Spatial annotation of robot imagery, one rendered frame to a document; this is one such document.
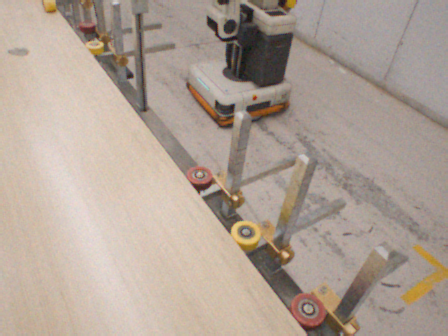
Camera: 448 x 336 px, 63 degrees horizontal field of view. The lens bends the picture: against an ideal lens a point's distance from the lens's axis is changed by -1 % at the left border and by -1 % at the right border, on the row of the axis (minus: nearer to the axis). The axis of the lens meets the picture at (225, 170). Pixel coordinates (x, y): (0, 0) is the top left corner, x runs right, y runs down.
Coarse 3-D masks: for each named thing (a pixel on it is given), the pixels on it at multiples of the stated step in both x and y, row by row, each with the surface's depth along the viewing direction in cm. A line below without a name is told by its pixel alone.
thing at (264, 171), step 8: (280, 160) 135; (288, 160) 135; (256, 168) 130; (264, 168) 131; (272, 168) 131; (280, 168) 134; (248, 176) 127; (256, 176) 128; (264, 176) 131; (216, 184) 123; (240, 184) 126; (208, 192) 120; (216, 192) 121
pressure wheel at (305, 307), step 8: (296, 296) 85; (304, 296) 86; (312, 296) 86; (296, 304) 84; (304, 304) 84; (312, 304) 85; (320, 304) 84; (296, 312) 82; (304, 312) 83; (312, 312) 83; (320, 312) 83; (296, 320) 82; (304, 320) 81; (312, 320) 81; (320, 320) 82; (304, 328) 82; (312, 328) 82
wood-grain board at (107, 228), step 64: (0, 0) 202; (0, 64) 151; (64, 64) 156; (0, 128) 121; (64, 128) 124; (128, 128) 127; (0, 192) 101; (64, 192) 103; (128, 192) 105; (192, 192) 108; (0, 256) 86; (64, 256) 88; (128, 256) 90; (192, 256) 92; (0, 320) 75; (64, 320) 77; (128, 320) 78; (192, 320) 79; (256, 320) 81
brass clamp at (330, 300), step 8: (328, 288) 95; (320, 296) 93; (328, 296) 93; (336, 296) 94; (328, 304) 92; (336, 304) 92; (328, 312) 91; (328, 320) 92; (336, 320) 89; (352, 320) 89; (336, 328) 90; (344, 328) 88; (352, 328) 88; (360, 328) 90
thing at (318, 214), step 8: (336, 200) 122; (344, 200) 122; (320, 208) 118; (328, 208) 119; (336, 208) 119; (304, 216) 115; (312, 216) 115; (320, 216) 116; (296, 224) 112; (304, 224) 113; (312, 224) 117; (296, 232) 114; (264, 240) 107; (256, 248) 105; (264, 248) 108; (248, 256) 105
